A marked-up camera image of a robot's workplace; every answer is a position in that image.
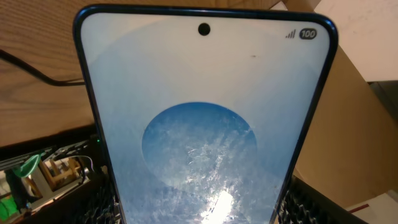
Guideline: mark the blue Samsung Galaxy smartphone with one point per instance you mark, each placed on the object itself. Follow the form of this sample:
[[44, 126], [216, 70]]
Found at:
[[202, 112]]

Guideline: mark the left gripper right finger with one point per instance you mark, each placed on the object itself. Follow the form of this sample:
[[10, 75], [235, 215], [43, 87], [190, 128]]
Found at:
[[302, 204]]

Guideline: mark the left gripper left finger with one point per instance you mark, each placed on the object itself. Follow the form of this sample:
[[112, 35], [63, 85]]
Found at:
[[93, 202]]

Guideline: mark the brown cardboard panel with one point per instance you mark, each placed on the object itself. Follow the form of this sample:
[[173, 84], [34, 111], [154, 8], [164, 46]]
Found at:
[[350, 152]]

